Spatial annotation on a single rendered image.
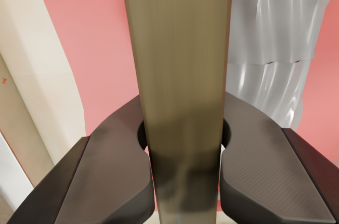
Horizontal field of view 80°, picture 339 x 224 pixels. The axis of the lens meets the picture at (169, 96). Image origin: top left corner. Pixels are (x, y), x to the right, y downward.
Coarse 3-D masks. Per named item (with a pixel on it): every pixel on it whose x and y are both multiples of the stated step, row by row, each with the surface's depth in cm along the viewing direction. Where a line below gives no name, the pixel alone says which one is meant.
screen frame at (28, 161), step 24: (0, 72) 17; (0, 96) 17; (0, 120) 16; (24, 120) 19; (0, 144) 17; (24, 144) 19; (0, 168) 18; (24, 168) 19; (48, 168) 22; (0, 192) 20; (24, 192) 20
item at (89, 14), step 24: (48, 0) 15; (72, 0) 15; (96, 0) 15; (120, 0) 15; (336, 0) 14; (72, 24) 16; (96, 24) 16; (120, 24) 16; (336, 24) 15; (72, 48) 17; (96, 48) 16; (120, 48) 16; (336, 48) 16
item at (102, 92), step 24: (96, 72) 18; (120, 72) 17; (312, 72) 17; (336, 72) 17; (96, 96) 19; (120, 96) 19; (312, 96) 18; (336, 96) 18; (96, 120) 20; (312, 120) 20; (336, 120) 19; (312, 144) 21
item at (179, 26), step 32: (128, 0) 5; (160, 0) 5; (192, 0) 5; (224, 0) 5; (160, 32) 6; (192, 32) 6; (224, 32) 6; (160, 64) 6; (192, 64) 6; (224, 64) 6; (160, 96) 7; (192, 96) 6; (224, 96) 7; (160, 128) 7; (192, 128) 7; (160, 160) 8; (192, 160) 8; (160, 192) 9; (192, 192) 9
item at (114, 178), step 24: (120, 120) 10; (96, 144) 8; (120, 144) 8; (144, 144) 10; (96, 168) 7; (120, 168) 7; (144, 168) 7; (72, 192) 6; (96, 192) 6; (120, 192) 6; (144, 192) 6; (72, 216) 6; (96, 216) 6; (120, 216) 6; (144, 216) 7
